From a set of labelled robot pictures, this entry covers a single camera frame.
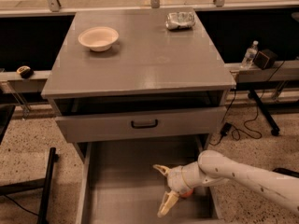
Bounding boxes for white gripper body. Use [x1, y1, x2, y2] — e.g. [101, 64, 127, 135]
[166, 166, 192, 194]

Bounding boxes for grey drawer cabinet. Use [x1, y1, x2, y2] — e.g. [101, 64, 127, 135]
[40, 7, 236, 154]

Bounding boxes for yellow black tape measure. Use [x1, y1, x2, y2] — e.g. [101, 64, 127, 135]
[17, 65, 34, 78]

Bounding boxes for black stand leg with wheel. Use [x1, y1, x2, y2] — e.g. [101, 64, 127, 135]
[249, 89, 280, 136]

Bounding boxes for red apple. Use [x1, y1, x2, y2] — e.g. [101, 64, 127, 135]
[180, 189, 193, 198]

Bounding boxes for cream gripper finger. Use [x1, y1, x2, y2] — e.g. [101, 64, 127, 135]
[153, 164, 170, 176]
[157, 190, 179, 217]

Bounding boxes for clear plastic water bottle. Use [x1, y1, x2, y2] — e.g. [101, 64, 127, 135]
[240, 41, 259, 69]

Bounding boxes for closed grey drawer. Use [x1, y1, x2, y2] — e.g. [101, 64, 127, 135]
[56, 106, 226, 143]

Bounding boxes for open grey drawer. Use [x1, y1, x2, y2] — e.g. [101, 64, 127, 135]
[76, 135, 225, 224]

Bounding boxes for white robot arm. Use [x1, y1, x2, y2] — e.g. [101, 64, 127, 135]
[153, 150, 299, 217]

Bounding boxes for white paper bowl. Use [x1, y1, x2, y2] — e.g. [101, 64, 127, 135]
[78, 26, 119, 52]

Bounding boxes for small black box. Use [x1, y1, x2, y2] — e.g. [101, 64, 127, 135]
[254, 49, 278, 70]

